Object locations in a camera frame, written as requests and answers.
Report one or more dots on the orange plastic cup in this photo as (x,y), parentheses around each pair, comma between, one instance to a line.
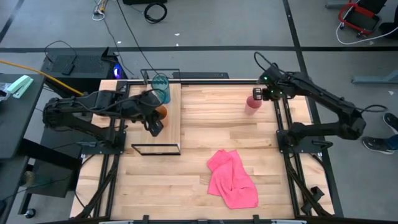
(164,113)

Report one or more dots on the black caster wheel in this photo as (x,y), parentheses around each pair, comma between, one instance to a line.
(30,213)

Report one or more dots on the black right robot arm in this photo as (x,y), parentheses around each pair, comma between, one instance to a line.
(326,96)

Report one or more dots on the pink knitted towel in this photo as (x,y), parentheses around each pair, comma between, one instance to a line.
(231,180)

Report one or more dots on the teal transparent tumbler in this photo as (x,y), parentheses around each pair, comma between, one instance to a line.
(161,84)

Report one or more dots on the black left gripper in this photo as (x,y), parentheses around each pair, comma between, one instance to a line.
(149,107)

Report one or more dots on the person's shoe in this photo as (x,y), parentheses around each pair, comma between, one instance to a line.
(377,144)
(391,121)

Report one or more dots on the grey table foot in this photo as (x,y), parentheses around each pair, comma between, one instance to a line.
(373,79)

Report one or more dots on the black table frame rails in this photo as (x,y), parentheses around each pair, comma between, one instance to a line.
(217,82)

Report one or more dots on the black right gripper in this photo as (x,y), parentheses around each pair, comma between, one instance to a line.
(272,92)

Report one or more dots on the black clamp bracket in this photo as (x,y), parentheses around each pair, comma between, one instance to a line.
(317,193)

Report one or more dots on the black desk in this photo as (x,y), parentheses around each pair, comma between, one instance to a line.
(18,124)

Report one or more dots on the pink plastic cup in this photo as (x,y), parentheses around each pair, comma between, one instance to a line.
(252,106)

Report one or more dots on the black computer tower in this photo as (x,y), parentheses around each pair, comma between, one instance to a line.
(87,63)

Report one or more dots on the black power strip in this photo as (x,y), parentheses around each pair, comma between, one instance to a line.
(199,75)

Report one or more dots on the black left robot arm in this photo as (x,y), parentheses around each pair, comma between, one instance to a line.
(77,109)

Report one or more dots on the red frame cart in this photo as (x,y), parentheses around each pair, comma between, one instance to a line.
(360,20)

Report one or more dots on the mint green stapler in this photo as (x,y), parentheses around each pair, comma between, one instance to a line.
(20,85)

